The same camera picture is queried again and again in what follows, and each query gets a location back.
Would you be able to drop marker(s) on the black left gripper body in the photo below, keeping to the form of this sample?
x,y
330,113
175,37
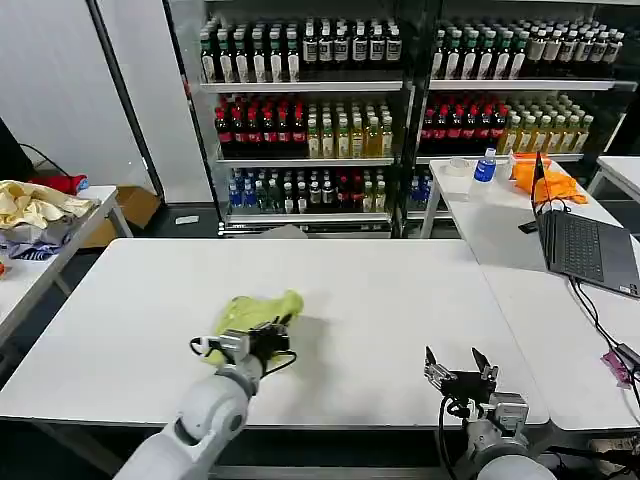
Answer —
x,y
270,342

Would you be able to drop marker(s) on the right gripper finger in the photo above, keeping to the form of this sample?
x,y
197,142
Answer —
x,y
434,369
487,369

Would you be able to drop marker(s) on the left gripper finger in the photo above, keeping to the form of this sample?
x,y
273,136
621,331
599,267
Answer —
x,y
285,319

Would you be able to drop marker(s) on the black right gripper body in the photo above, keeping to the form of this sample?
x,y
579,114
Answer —
x,y
465,382

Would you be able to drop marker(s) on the light green shirt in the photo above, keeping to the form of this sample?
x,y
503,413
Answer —
x,y
245,312

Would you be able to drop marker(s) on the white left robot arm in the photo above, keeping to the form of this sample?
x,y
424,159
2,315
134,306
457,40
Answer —
x,y
210,415

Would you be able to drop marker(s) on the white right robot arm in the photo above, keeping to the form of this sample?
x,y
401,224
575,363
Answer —
x,y
500,440

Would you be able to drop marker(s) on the grey chair back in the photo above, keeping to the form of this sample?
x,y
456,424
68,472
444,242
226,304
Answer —
x,y
282,232

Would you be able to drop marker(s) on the small grey floor object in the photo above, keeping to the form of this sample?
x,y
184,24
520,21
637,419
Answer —
x,y
187,219

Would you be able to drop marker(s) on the white desk with laptop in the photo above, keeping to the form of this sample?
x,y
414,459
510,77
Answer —
x,y
490,225

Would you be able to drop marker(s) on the black phone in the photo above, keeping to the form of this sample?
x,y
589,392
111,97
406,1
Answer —
x,y
528,227

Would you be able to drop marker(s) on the dark grey laptop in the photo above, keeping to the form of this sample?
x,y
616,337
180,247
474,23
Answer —
x,y
580,245

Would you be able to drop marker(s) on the drinks shelf with dark bottles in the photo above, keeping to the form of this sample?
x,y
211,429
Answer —
x,y
305,125

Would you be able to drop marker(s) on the brown cardboard box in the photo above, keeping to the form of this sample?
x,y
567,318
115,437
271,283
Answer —
x,y
129,200

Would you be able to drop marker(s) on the blue label water bottle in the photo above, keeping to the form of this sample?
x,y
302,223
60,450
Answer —
x,y
484,169

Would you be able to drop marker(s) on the orange cloth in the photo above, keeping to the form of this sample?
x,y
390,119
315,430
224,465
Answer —
x,y
550,179

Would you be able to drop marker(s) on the small white table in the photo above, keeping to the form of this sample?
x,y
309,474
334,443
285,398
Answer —
x,y
620,172

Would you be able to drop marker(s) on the white table with clothes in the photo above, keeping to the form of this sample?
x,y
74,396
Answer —
x,y
30,290

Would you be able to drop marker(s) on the blue and white cloth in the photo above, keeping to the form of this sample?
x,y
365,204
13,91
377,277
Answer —
x,y
32,247

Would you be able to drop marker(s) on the red cloth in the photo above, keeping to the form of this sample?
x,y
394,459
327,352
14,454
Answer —
x,y
62,182

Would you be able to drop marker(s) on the black slanted pole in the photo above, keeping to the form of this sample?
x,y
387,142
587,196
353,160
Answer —
x,y
125,100

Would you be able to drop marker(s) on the pale yellow cloth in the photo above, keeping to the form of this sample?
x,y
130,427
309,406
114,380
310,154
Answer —
x,y
35,202

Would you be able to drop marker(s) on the drinks shelf with pale bottles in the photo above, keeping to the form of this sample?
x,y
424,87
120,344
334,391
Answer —
x,y
515,75

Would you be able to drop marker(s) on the black monitor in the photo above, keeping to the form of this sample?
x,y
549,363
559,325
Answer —
x,y
10,152

